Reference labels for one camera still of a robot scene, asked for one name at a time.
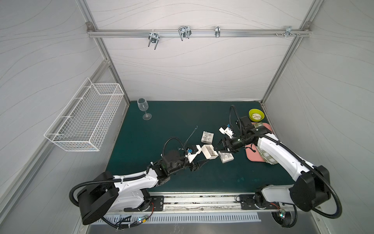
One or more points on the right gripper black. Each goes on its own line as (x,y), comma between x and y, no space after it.
(227,144)

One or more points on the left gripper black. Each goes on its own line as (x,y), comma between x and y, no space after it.
(192,165)

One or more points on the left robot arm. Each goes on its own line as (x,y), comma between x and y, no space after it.
(91,214)

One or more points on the pink tray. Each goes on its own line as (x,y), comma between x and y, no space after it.
(253,156)

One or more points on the green bowl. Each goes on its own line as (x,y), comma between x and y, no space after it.
(256,115)

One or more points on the green checkered cloth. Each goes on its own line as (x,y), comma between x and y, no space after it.
(265,155)

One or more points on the clear wine glass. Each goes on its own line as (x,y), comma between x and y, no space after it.
(144,106)

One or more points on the aluminium crossbar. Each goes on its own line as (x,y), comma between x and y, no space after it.
(195,33)

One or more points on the metal clamp hook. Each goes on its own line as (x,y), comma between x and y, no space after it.
(153,39)

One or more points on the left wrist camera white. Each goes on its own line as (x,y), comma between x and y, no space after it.
(192,152)

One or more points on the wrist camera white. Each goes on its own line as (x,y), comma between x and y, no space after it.
(192,152)
(226,130)

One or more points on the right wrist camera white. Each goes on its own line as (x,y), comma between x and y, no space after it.
(226,130)

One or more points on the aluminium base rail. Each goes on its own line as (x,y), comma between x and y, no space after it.
(225,202)

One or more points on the small metal ring hook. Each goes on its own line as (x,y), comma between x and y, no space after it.
(217,31)

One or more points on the white wire basket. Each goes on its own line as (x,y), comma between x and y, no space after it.
(84,122)

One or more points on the metal bracket hook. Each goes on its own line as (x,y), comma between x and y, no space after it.
(288,33)

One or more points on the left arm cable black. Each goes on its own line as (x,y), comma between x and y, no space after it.
(108,189)

